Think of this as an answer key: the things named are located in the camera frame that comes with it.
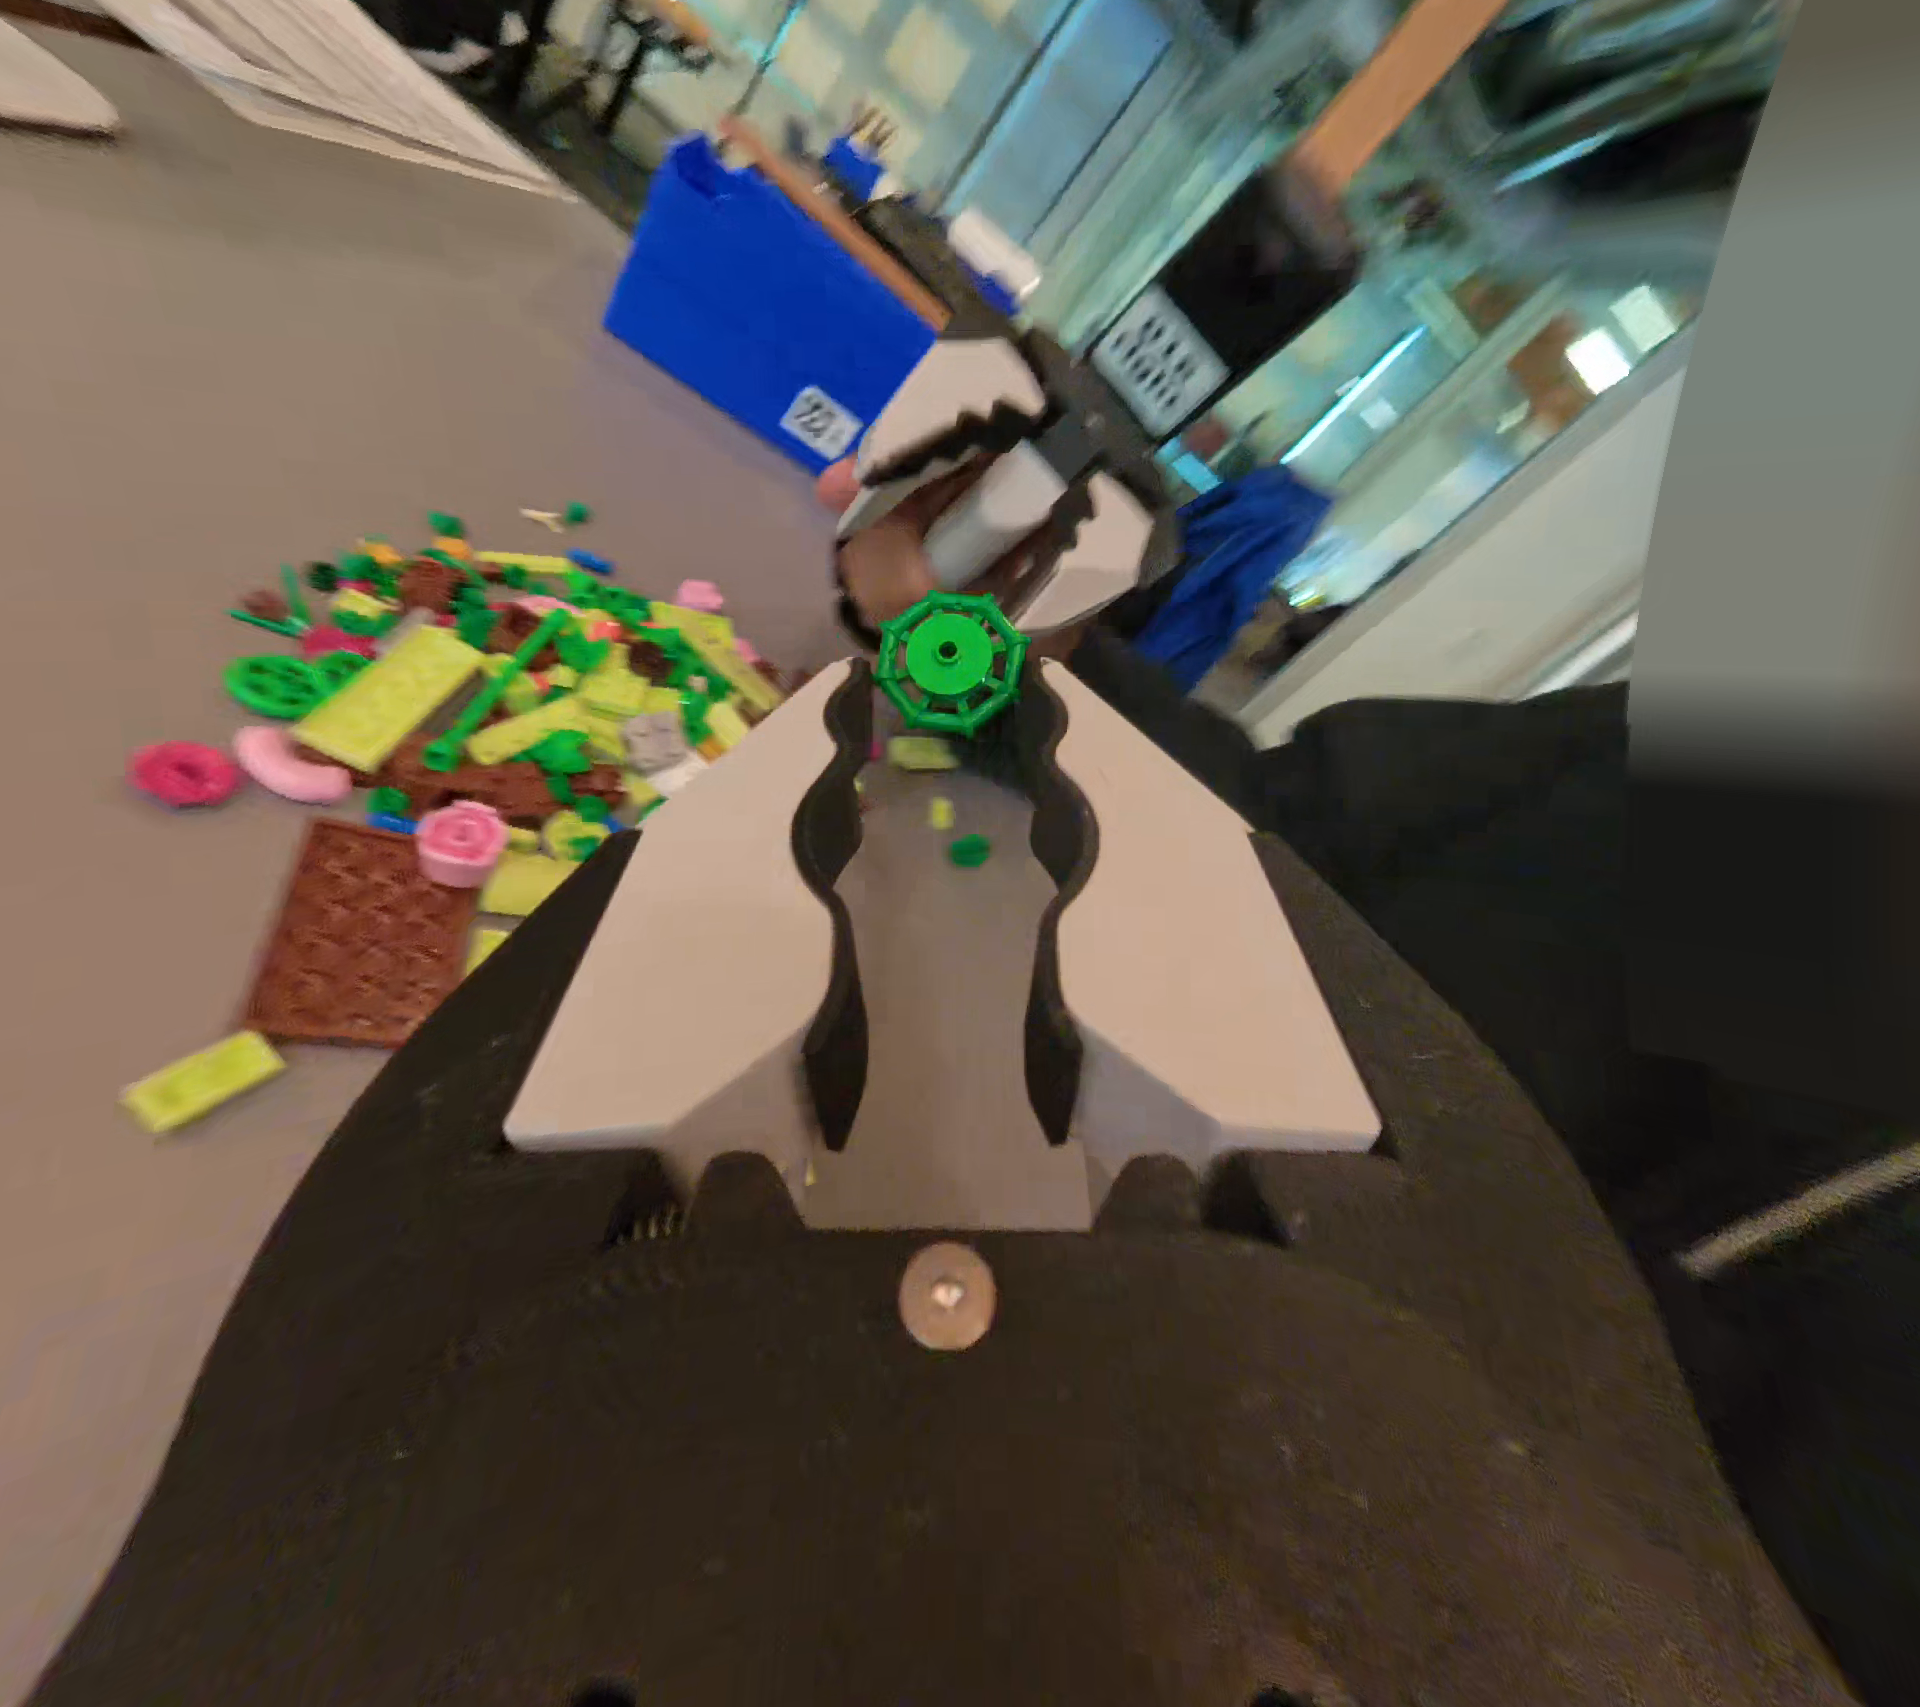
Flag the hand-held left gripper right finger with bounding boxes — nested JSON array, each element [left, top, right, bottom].
[[1022, 658, 1382, 1158]]

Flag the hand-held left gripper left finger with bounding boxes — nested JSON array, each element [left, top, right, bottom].
[[502, 658, 875, 1158]]

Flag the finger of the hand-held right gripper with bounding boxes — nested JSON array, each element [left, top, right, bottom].
[[1007, 470, 1179, 632], [831, 334, 1052, 540]]

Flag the black green round toy piece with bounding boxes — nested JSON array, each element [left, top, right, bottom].
[[871, 590, 1031, 738]]

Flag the pile of colourful toy bricks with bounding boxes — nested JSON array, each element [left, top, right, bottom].
[[120, 508, 999, 1140]]

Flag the person's right forearm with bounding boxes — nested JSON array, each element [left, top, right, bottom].
[[1072, 628, 1629, 870]]

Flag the person's right hand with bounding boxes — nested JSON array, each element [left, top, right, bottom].
[[813, 454, 1082, 660]]

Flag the blue jacket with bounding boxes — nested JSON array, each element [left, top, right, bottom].
[[1132, 466, 1337, 696]]

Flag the wooden top background desk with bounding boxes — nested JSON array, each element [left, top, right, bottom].
[[716, 118, 961, 330]]

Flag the blue plastic bin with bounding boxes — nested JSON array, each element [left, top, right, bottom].
[[601, 132, 961, 480]]

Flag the person's black jacket torso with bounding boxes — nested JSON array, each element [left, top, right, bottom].
[[1259, 688, 1920, 1693]]

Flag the white printed sheet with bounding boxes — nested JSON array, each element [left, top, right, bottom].
[[0, 0, 580, 202]]

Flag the white stand base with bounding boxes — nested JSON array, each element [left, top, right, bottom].
[[0, 20, 121, 142]]

